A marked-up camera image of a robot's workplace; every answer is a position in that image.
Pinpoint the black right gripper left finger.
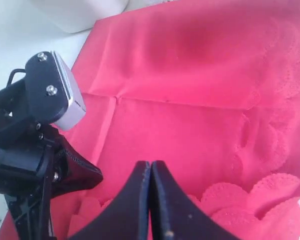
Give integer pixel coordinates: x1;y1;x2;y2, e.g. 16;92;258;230
70;161;151;240

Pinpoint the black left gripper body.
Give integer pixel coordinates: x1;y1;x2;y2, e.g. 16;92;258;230
0;79;60;194

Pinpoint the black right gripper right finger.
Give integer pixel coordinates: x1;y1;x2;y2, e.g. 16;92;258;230
149;160;236;240

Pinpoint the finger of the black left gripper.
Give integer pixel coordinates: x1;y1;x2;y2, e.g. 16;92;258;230
52;135;104;198
4;174;57;240

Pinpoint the red tablecloth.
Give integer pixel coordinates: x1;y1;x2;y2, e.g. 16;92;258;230
0;0;300;240

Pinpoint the cream plastic bin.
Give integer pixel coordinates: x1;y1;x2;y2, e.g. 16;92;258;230
31;0;129;33

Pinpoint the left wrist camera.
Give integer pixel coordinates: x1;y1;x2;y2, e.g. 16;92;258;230
24;50;86;131

